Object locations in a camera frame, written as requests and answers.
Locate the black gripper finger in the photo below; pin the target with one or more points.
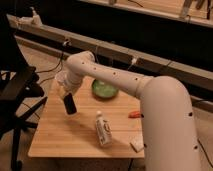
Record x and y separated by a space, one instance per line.
69 104

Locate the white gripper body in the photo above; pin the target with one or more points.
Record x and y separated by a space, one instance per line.
69 85

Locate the white eraser block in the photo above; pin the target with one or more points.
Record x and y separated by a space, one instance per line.
137 144

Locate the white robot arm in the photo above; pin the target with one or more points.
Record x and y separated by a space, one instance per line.
169 132

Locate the white ceramic cup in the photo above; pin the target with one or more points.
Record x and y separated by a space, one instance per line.
60 77

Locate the green bowl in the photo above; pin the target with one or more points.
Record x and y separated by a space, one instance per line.
103 90

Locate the white plastic bottle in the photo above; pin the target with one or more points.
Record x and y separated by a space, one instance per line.
103 129

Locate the wooden table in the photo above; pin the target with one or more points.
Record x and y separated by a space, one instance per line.
74 136

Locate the black office chair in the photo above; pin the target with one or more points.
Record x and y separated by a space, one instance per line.
18 81

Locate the orange carrot toy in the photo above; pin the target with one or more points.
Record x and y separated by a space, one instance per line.
134 114

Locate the grey metal rail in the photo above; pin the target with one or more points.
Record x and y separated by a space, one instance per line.
188 74

